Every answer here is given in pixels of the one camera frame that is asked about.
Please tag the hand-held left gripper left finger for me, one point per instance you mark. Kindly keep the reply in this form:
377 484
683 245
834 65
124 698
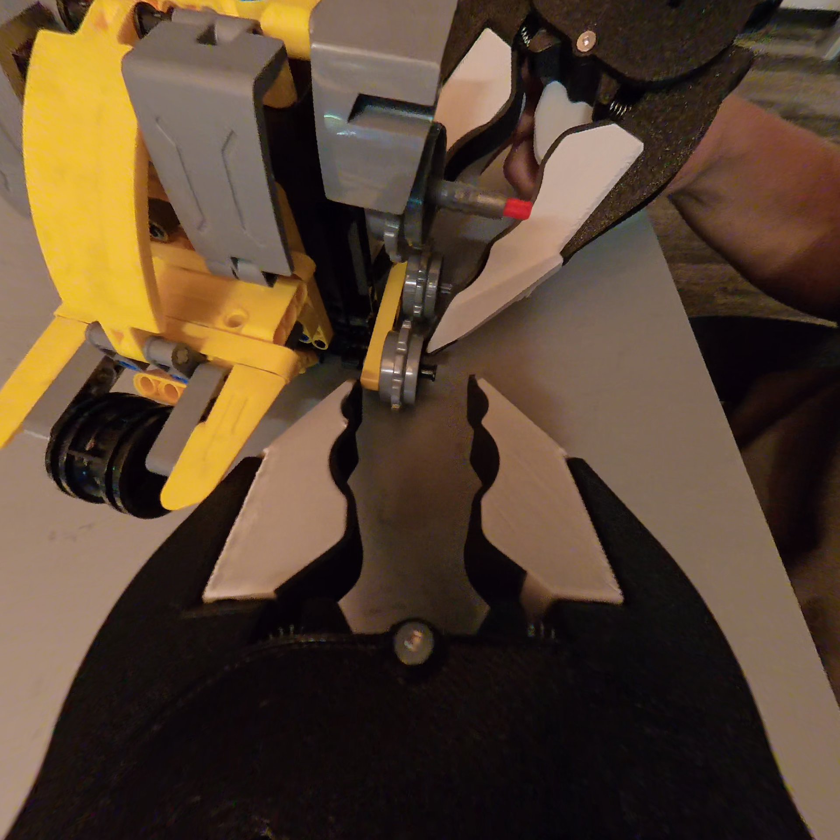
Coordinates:
282 525

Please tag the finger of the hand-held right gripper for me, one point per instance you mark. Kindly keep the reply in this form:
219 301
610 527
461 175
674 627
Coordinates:
564 210
482 79

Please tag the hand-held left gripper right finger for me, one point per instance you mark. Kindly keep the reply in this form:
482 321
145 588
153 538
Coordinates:
544 518

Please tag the yellow grey brick toy vehicle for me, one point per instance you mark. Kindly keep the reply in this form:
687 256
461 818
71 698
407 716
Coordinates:
210 164

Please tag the person's right forearm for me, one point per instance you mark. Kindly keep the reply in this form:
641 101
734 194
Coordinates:
774 210

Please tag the person's right hand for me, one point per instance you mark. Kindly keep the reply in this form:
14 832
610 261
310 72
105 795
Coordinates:
520 167

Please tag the person's leg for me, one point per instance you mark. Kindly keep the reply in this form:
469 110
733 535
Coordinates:
787 394

